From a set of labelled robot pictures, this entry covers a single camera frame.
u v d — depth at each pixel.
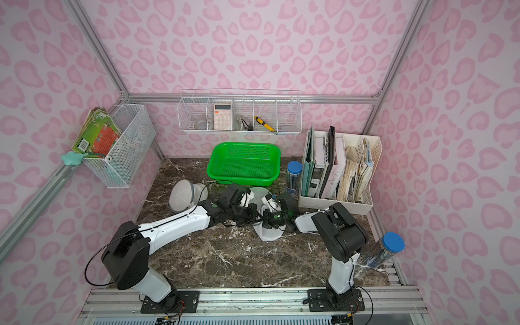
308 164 0.77
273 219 0.82
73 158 0.63
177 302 0.71
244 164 1.17
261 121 0.98
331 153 0.80
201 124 0.95
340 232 0.50
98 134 0.72
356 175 0.88
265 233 0.85
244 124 0.96
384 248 0.69
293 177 0.90
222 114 0.95
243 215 0.71
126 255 0.43
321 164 0.84
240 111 1.01
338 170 0.79
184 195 0.92
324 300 0.73
